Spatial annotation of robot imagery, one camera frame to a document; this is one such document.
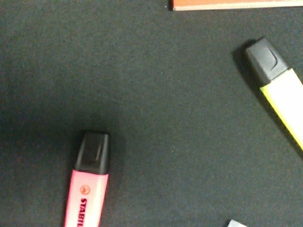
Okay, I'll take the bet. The red paperback book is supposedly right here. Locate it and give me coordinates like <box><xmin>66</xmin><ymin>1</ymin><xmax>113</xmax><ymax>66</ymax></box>
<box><xmin>172</xmin><ymin>0</ymin><xmax>303</xmax><ymax>11</ymax></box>

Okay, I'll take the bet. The black tablecloth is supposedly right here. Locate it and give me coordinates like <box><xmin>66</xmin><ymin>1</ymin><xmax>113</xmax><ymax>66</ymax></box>
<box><xmin>0</xmin><ymin>0</ymin><xmax>303</xmax><ymax>227</ymax></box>

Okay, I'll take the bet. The pink Stabilo highlighter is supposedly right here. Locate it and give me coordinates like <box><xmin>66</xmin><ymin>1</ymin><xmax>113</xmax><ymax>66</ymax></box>
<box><xmin>64</xmin><ymin>131</ymin><xmax>110</xmax><ymax>227</ymax></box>

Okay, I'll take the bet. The yellow highlighter black cap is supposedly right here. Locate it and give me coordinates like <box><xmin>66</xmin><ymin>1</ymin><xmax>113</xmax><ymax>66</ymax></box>
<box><xmin>245</xmin><ymin>37</ymin><xmax>303</xmax><ymax>148</ymax></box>

